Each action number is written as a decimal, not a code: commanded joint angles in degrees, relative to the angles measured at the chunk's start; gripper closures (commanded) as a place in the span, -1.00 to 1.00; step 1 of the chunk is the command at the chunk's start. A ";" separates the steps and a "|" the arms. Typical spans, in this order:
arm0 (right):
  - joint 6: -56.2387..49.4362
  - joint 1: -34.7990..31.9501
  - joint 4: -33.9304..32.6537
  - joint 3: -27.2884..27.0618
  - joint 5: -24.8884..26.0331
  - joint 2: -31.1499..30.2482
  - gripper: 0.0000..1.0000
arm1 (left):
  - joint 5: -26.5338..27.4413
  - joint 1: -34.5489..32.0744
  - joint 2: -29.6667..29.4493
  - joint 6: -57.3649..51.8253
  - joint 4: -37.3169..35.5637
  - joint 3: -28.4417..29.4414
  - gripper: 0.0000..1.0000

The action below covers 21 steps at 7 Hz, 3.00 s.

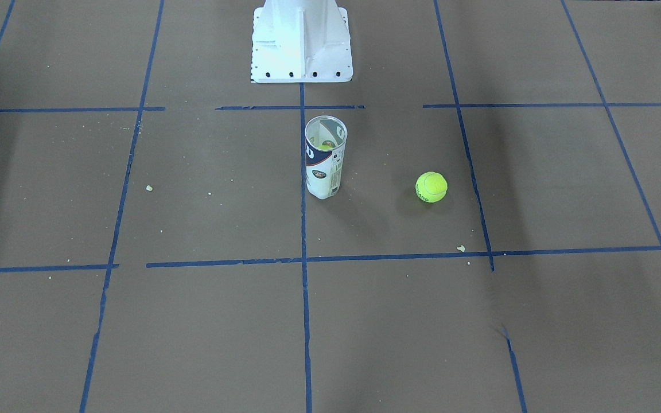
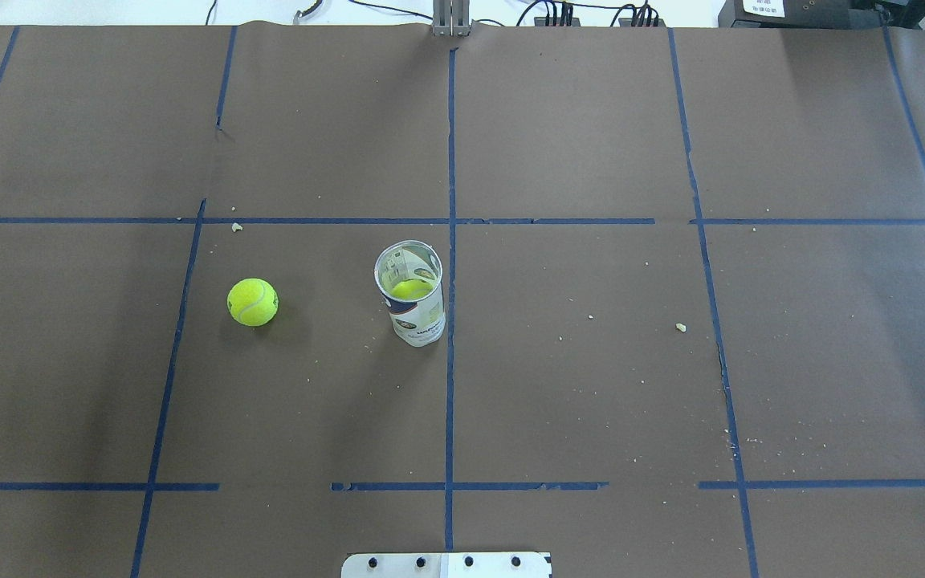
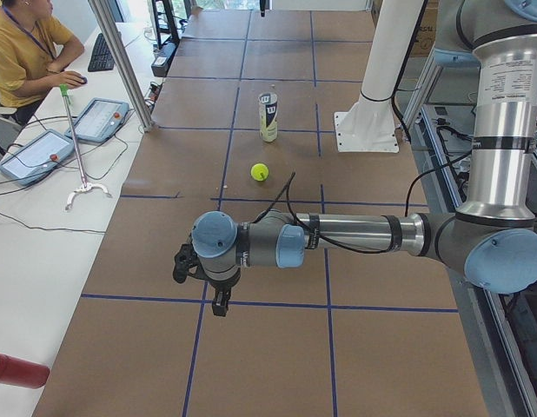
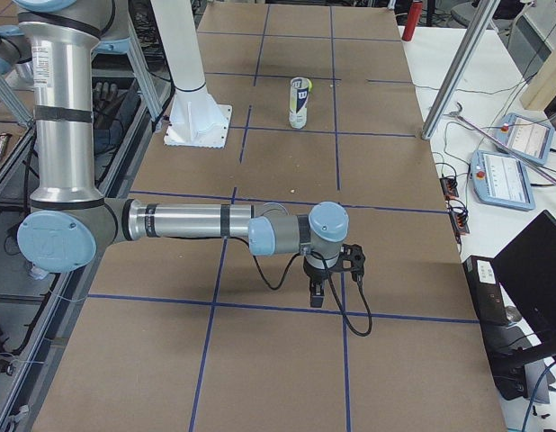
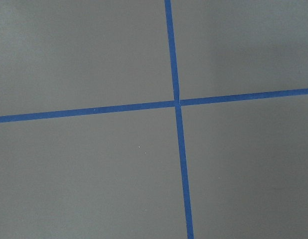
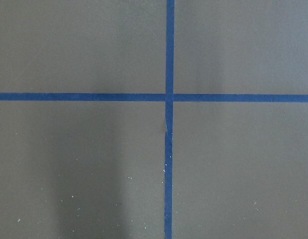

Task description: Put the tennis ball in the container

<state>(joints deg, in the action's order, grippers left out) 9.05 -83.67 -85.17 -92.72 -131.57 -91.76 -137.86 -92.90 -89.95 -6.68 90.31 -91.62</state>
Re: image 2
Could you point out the yellow tennis ball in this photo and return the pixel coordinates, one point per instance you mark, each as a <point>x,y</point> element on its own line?
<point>252,302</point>

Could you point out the tennis ball inside can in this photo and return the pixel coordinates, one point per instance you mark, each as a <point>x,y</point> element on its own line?
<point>412,289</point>

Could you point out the clear tennis ball can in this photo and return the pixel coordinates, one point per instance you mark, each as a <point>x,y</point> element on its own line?
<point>409,275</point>

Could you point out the brown paper table cover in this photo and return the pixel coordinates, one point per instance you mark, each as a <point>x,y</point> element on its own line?
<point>683,275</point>

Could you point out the aluminium frame post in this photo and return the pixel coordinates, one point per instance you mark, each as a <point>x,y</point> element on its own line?
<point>451,18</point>

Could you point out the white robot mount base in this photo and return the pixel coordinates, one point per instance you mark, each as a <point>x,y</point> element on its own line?
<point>448,564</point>

